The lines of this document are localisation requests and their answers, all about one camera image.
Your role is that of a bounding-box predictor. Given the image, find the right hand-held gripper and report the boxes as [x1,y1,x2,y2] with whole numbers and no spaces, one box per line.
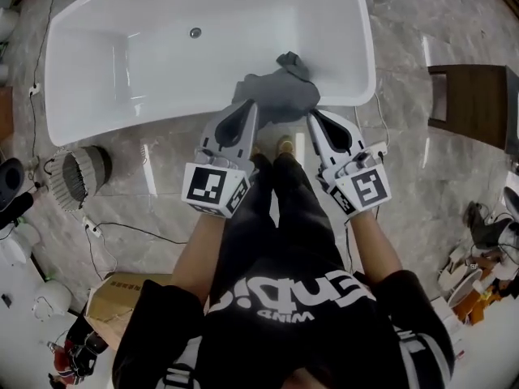
[306,109,392,218]

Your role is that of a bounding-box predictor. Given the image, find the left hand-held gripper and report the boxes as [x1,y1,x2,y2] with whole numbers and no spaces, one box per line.
[181,99,260,220]

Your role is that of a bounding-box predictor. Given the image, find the grey cloth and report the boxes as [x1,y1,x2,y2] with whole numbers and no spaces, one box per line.
[231,50,321,128]

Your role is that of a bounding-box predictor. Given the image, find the grey woven basket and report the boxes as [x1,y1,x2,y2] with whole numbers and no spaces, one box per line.
[48,145,114,212]

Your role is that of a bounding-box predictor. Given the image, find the person's left forearm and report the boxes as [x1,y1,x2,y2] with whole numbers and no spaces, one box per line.
[169,207,229,300]

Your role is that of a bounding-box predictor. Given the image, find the person's right forearm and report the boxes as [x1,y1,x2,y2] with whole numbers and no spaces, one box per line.
[349,210,405,288]

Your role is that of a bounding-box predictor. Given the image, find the white bathtub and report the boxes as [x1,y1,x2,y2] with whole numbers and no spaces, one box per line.
[43,0,376,147]

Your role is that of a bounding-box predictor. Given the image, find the person's right brown shoe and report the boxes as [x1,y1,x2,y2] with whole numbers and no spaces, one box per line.
[274,135,296,158]

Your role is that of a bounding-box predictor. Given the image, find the person's black trousers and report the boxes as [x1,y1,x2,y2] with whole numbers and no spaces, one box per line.
[225,152,338,287]

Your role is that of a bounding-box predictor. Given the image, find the dark wooden cabinet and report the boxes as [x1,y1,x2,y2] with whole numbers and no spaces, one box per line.
[427,64,519,156]

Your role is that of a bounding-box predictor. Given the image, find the black bag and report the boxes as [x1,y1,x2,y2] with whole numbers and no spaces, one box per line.
[465,200,506,252]

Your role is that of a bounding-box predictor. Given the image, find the cardboard box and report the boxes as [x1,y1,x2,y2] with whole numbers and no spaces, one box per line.
[86,271,176,351]

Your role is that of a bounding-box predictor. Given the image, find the person's black printed shirt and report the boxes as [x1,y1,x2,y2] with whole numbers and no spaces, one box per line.
[111,248,456,389]

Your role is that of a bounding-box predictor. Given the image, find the orange box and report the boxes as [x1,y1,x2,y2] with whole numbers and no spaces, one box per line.
[451,285,495,328]

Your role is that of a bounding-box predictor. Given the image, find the red and black machine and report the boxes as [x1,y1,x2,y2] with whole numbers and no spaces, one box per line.
[47,317,111,387]

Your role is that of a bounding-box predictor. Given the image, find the white cable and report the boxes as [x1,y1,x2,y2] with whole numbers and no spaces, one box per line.
[354,92,391,146]

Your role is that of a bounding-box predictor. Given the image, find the black floor cable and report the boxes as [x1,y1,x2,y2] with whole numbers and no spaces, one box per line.
[95,220,189,246]

